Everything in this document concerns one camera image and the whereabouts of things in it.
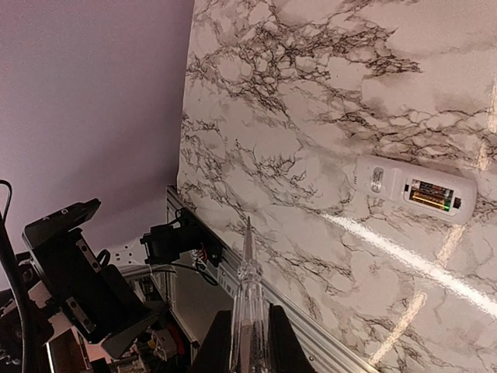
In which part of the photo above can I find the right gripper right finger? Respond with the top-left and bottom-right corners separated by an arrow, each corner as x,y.
269,304 -> 316,373

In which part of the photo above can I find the black battery in remote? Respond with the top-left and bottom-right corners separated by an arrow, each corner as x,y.
411,180 -> 454,199

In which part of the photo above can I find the white remote control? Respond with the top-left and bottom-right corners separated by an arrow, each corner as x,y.
349,155 -> 478,225

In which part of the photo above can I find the front aluminium frame rail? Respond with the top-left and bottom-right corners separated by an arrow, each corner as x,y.
165,184 -> 381,373

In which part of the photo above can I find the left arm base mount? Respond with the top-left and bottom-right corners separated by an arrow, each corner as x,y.
140,207 -> 224,268

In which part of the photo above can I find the left black camera cable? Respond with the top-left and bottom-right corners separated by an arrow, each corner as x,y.
0,179 -> 38,373

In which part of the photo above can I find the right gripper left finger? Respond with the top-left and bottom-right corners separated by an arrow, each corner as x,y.
189,310 -> 231,373

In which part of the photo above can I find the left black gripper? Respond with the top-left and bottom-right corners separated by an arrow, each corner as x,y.
23,199 -> 166,357

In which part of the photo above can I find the clear handle screwdriver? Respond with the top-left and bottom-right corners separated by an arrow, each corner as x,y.
229,220 -> 271,372

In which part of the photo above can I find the gold battery in remote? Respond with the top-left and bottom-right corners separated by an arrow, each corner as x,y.
409,191 -> 451,211

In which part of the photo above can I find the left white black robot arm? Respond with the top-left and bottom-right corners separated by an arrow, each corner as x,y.
23,199 -> 166,359

